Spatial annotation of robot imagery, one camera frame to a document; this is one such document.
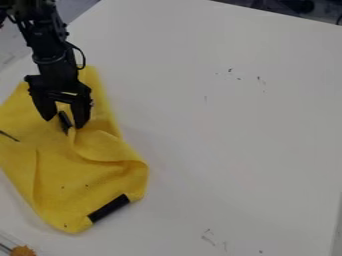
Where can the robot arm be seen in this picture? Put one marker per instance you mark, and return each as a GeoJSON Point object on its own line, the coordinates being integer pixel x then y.
{"type": "Point", "coordinates": [42, 31]}

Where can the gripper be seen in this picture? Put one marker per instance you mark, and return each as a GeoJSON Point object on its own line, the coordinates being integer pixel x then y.
{"type": "Point", "coordinates": [57, 79]}

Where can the orange toy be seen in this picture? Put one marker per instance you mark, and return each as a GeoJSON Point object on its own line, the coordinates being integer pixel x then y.
{"type": "Point", "coordinates": [22, 250]}

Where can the yellow cloth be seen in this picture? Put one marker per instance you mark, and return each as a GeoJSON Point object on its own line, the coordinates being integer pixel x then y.
{"type": "Point", "coordinates": [75, 163]}

